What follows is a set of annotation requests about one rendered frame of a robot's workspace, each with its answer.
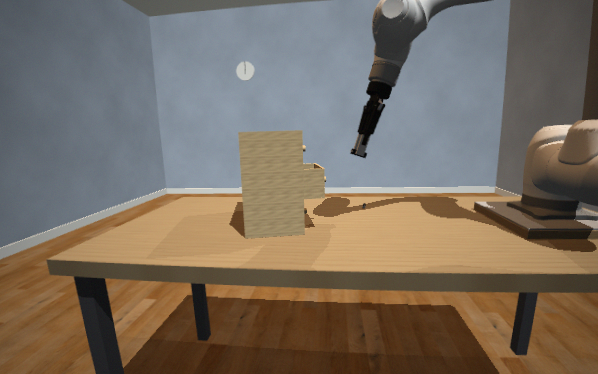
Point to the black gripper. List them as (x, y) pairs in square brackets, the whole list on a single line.
[(378, 91)]

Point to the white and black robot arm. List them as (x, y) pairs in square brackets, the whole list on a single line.
[(573, 171)]

